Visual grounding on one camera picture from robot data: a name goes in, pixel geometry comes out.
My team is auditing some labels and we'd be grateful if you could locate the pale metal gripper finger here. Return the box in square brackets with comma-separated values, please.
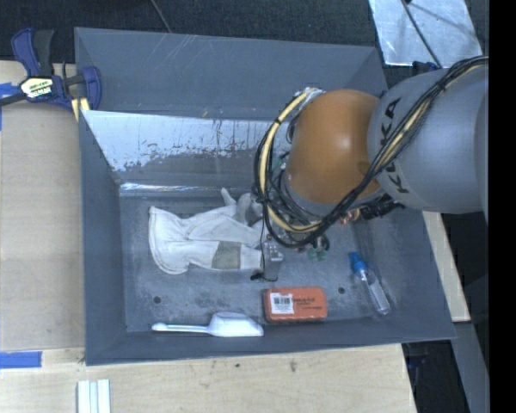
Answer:
[261, 241, 285, 282]

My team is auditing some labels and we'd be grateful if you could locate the orange block with barcode label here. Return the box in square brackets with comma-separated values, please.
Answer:
[261, 286, 329, 324]

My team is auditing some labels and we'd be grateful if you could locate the white work glove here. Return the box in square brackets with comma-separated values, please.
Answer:
[148, 206, 264, 275]
[186, 187, 266, 250]

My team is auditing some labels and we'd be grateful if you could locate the white plastic scoop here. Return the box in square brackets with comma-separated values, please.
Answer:
[150, 311, 265, 338]

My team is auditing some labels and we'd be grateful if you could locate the clear spray bottle blue cap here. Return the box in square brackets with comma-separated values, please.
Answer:
[348, 251, 391, 317]

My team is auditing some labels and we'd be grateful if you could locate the grey metal bin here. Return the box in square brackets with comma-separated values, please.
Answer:
[73, 27, 458, 367]

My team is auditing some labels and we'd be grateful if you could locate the pale wood board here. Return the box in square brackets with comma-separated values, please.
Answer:
[0, 103, 86, 353]

